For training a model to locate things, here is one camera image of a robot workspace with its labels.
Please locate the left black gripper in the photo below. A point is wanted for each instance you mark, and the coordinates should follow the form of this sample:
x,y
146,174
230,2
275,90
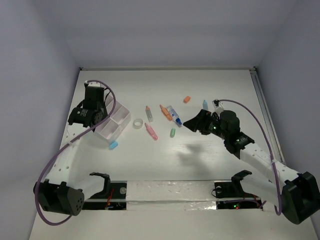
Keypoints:
x,y
104,106

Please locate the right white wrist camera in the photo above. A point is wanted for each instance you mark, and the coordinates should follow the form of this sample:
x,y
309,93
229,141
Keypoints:
x,y
218,107

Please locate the orange highlighter marker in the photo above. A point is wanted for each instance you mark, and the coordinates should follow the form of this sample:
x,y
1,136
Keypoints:
x,y
166,113

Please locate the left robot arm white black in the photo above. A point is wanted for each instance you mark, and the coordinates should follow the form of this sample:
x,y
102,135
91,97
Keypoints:
x,y
57,189

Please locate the light blue highlighter marker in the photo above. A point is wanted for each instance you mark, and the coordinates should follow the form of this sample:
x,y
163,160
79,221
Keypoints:
x,y
205,105

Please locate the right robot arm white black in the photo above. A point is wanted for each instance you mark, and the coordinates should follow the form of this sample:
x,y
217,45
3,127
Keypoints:
x,y
295,195

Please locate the orange eraser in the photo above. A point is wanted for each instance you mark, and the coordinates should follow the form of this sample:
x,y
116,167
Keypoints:
x,y
186,99

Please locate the pink highlighter marker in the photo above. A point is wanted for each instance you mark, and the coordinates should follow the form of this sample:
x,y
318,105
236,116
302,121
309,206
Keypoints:
x,y
151,132

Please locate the grey marker orange tip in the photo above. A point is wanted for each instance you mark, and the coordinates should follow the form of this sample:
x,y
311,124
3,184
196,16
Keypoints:
x,y
149,114

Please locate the clear tape roll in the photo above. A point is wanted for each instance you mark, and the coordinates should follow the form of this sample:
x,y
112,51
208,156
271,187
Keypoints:
x,y
138,123

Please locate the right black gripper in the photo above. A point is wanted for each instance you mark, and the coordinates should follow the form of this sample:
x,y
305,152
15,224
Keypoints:
x,y
200,121

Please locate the aluminium rail right edge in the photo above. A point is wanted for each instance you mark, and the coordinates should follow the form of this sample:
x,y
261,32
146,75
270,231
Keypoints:
x,y
269,126

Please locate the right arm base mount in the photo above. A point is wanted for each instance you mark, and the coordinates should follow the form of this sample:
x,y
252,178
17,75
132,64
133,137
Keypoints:
x,y
230,195

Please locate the white compartment organizer box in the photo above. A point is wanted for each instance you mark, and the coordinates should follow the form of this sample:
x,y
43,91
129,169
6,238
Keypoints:
x,y
112,128

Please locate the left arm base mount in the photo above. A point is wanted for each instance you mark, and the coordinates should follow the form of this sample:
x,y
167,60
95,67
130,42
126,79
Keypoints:
x,y
112,197

